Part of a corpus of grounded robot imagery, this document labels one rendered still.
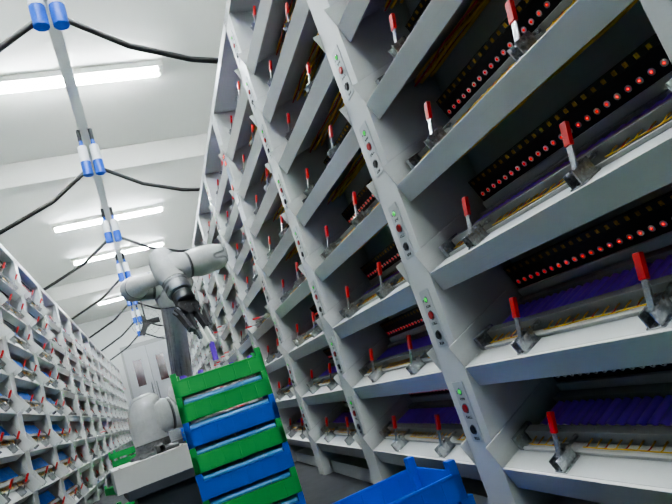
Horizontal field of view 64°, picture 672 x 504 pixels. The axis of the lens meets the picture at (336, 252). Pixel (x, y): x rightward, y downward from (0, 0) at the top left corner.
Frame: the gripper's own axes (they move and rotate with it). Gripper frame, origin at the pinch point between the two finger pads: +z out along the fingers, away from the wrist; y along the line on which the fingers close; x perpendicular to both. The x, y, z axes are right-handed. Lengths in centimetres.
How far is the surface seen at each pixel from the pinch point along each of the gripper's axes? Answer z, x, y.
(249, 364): 16.4, 3.2, -6.7
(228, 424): 28.5, -8.9, 3.4
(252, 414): 29.8, -5.0, -3.6
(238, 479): 43.4, -16.8, 4.8
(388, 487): 76, 37, 4
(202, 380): 13.3, -4.1, 7.0
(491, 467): 87, 65, 6
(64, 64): -191, -6, -15
